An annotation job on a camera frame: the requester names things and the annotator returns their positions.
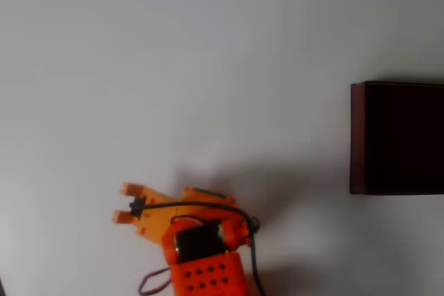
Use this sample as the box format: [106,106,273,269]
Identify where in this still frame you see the dark red open box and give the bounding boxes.
[349,80,444,196]

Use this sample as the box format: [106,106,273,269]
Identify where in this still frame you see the small black camera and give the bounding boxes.
[128,196,146,220]

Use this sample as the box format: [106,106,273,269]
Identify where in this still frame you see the black camera cable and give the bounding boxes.
[138,202,267,296]

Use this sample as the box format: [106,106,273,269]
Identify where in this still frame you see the purple wire loop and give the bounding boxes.
[138,266,173,295]

